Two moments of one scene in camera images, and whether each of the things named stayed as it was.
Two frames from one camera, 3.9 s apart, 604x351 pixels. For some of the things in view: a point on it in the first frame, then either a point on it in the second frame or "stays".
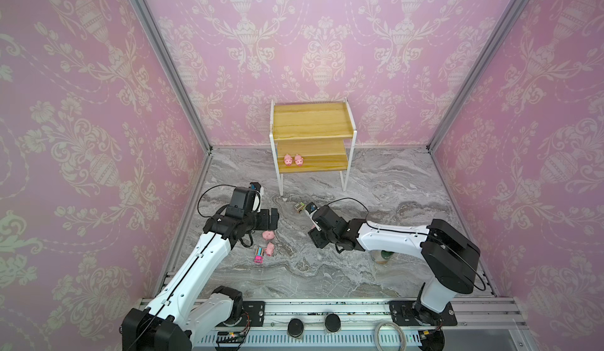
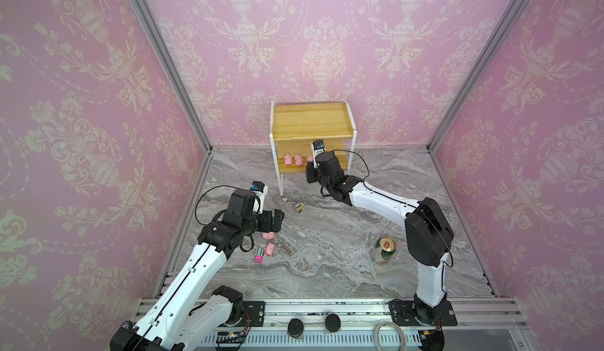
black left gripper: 266,223 stays
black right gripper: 314,238 -> 311,173
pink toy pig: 268,234 stays
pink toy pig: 270,249 stays
